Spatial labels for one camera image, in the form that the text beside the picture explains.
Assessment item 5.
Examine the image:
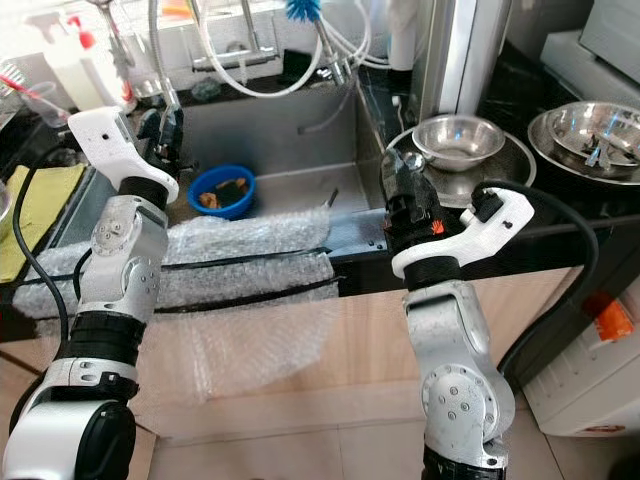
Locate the steel spoon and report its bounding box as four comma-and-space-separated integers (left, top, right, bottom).
398, 150, 429, 176

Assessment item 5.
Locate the grey scrubber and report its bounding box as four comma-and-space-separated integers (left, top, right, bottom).
188, 78, 221, 103

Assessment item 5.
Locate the white bottle with red pump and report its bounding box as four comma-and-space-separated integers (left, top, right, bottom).
65, 15, 131, 111

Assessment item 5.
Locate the flexible steel gooseneck faucet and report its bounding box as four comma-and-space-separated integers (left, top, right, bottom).
150, 0, 186, 109

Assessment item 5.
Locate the wide shallow steel plate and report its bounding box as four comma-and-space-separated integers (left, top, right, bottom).
385, 125, 538, 209

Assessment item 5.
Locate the white spray bottle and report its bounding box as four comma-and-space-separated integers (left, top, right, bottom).
25, 12, 106, 113

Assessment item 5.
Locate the blue plastic bowl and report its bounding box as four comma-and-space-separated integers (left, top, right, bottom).
188, 164, 257, 221

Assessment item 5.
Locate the steel tap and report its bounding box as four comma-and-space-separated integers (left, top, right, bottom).
190, 0, 276, 73

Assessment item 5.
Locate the yellow cloth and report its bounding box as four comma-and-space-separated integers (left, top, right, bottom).
0, 163, 86, 283

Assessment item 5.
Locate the clear plastic cup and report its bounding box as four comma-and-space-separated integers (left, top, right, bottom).
20, 80, 69, 129

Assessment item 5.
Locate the clear bubble wrap sheet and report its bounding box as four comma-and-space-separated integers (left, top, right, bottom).
50, 205, 346, 401

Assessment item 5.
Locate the stainless steel sink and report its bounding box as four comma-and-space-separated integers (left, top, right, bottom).
60, 80, 391, 226

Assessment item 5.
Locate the round mesh strainer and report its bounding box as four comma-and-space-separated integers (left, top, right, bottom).
88, 0, 136, 61

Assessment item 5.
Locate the light wooden cabinet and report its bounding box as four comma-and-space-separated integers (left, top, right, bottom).
0, 270, 561, 416

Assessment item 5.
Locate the wide steel basin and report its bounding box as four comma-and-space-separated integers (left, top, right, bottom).
527, 100, 640, 186

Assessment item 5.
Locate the blue bottle brush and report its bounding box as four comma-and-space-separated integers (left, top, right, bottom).
285, 0, 324, 23

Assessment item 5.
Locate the steel bowl holding utensils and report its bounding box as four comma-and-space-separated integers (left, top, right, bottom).
550, 100, 640, 169

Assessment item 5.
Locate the orange tag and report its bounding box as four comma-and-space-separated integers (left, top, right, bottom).
595, 300, 636, 341

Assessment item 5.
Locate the white boxy appliance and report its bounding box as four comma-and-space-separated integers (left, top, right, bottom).
540, 0, 640, 106

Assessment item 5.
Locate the white washing machine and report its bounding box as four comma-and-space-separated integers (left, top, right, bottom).
520, 270, 640, 438

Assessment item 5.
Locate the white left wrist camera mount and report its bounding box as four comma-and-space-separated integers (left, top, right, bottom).
66, 106, 181, 204

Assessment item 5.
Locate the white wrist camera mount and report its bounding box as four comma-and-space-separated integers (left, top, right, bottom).
390, 185, 536, 281
66, 106, 181, 204

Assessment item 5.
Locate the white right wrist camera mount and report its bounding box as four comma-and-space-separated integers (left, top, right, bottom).
390, 185, 536, 281

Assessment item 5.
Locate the white hose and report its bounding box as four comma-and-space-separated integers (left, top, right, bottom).
195, 0, 371, 98

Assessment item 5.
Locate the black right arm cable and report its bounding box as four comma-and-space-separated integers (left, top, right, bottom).
475, 180, 601, 386

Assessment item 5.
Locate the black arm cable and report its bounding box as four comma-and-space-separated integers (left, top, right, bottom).
10, 150, 81, 351
475, 180, 601, 386

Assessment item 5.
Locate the red handled brush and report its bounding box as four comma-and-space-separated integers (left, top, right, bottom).
0, 65, 66, 126

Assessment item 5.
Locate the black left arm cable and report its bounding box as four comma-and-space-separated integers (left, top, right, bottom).
10, 150, 81, 351

